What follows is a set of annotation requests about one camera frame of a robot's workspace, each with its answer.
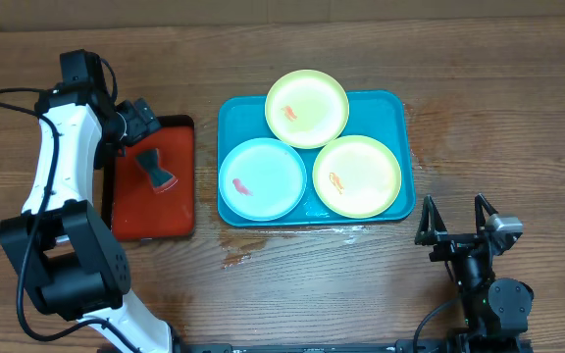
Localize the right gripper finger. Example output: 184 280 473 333
414 195 447 244
475 193 497 230

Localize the yellow-green plate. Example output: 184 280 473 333
265 70 350 149
312 135 402 219

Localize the light blue plate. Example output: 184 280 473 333
218 137 308 222

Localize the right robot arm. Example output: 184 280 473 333
411 194 535 352

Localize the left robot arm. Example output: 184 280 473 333
0 49 181 352

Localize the black tray with red liquid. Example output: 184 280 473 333
101 115 195 241

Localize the teal plastic serving tray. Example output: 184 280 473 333
217 90 416 227

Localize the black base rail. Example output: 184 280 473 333
174 337 534 353

